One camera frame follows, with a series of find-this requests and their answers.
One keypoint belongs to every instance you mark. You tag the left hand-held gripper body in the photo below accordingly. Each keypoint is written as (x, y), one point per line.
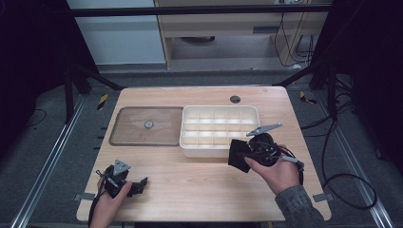
(118, 167)

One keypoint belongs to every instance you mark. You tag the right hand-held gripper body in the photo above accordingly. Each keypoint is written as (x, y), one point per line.
(263, 148)

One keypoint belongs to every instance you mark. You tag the black cloth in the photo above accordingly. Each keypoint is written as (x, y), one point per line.
(238, 155)

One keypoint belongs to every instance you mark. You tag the white compartment box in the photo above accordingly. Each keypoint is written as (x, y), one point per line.
(209, 129)

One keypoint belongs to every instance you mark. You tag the person's right hand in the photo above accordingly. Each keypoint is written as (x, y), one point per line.
(282, 175)

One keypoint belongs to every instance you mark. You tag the person's left hand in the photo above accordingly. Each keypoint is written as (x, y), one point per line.
(106, 205)

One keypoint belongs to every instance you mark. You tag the brown wooden lid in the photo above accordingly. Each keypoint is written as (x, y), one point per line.
(136, 133)

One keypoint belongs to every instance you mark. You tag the yellow black striped tape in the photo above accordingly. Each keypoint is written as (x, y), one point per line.
(102, 102)
(306, 98)

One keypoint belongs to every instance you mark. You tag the black metal stand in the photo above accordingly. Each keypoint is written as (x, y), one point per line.
(69, 91)
(331, 91)

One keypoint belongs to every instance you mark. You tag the white cabinet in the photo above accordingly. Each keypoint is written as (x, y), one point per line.
(120, 38)

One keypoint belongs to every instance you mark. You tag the light wooden desk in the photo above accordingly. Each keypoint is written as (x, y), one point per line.
(221, 23)

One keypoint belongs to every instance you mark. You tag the black horizontal bar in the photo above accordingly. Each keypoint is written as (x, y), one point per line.
(190, 10)

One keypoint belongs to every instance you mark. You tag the grey table bracket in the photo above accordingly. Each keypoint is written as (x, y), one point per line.
(323, 197)
(84, 196)

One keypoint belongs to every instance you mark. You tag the metal floor rail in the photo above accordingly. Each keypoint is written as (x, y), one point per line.
(361, 167)
(47, 164)

